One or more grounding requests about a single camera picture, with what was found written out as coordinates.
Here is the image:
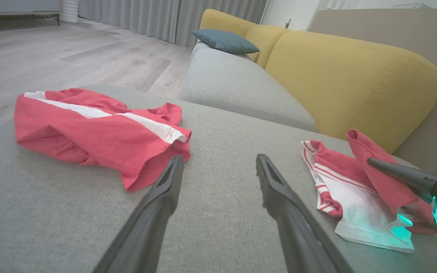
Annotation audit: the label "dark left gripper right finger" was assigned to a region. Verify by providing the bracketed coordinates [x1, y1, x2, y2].
[256, 154, 354, 273]

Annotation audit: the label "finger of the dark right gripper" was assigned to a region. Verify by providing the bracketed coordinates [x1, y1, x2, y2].
[366, 157, 437, 202]

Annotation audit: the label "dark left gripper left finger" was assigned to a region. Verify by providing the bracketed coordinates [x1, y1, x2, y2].
[91, 155, 184, 273]

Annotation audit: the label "red white number 23 jersey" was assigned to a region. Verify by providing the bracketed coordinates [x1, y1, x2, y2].
[301, 129, 437, 254]

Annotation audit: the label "red shorts with white stripe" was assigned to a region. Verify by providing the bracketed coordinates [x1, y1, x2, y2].
[14, 88, 192, 193]

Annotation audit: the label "large grey sofa chaise seat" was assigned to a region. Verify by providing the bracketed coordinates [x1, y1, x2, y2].
[0, 85, 437, 273]

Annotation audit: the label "large yellow sofa back cushion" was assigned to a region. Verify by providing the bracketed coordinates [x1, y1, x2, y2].
[265, 30, 437, 154]

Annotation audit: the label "taupe partition panel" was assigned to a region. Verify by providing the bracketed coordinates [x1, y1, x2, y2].
[309, 8, 437, 176]

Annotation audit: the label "white grille appliance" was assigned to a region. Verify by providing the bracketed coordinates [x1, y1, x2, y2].
[392, 3, 432, 9]

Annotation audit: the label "blue grey throw pillow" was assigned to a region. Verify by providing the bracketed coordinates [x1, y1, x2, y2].
[192, 29, 260, 55]

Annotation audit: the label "grey pleated curtain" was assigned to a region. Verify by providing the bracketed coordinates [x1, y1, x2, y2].
[78, 0, 268, 48]

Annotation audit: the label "long yellow sofa back cushion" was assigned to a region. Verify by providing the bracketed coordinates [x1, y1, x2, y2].
[199, 9, 258, 38]

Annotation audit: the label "white ribbed cylinder appliance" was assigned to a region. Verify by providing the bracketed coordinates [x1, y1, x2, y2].
[60, 0, 80, 24]

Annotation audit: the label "low black frame bench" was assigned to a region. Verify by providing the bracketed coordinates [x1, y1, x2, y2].
[0, 11, 61, 27]

